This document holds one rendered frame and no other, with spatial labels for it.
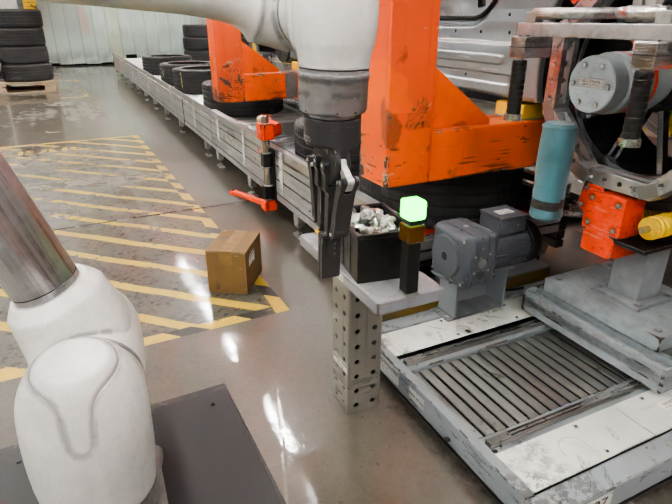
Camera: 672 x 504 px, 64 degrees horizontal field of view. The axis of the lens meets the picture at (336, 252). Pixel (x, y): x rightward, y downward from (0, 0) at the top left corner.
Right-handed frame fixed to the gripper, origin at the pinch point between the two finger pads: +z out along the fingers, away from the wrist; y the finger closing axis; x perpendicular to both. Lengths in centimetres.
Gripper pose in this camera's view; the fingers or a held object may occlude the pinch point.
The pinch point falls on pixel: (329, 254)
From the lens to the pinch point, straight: 78.4
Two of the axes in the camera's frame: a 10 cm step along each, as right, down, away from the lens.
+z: -0.3, 9.0, 4.3
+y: 4.1, 4.0, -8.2
